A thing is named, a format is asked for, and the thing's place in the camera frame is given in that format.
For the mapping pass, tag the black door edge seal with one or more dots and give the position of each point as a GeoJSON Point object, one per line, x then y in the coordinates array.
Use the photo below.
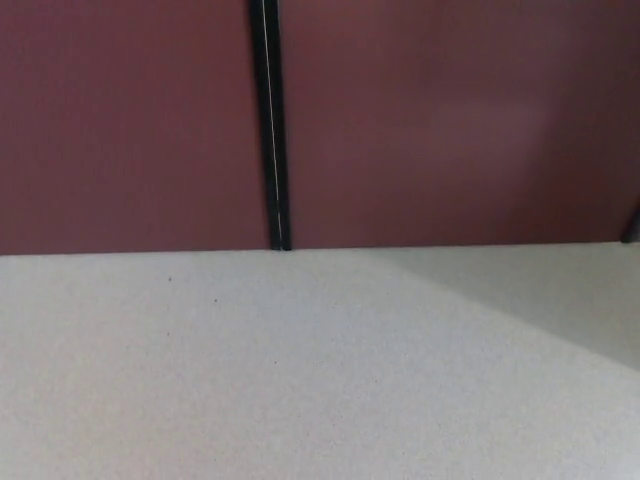
{"type": "Point", "coordinates": [258, 50]}
{"type": "Point", "coordinates": [273, 50]}

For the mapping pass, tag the plain maroon door leaf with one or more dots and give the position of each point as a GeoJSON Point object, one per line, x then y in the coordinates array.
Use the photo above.
{"type": "Point", "coordinates": [125, 125]}

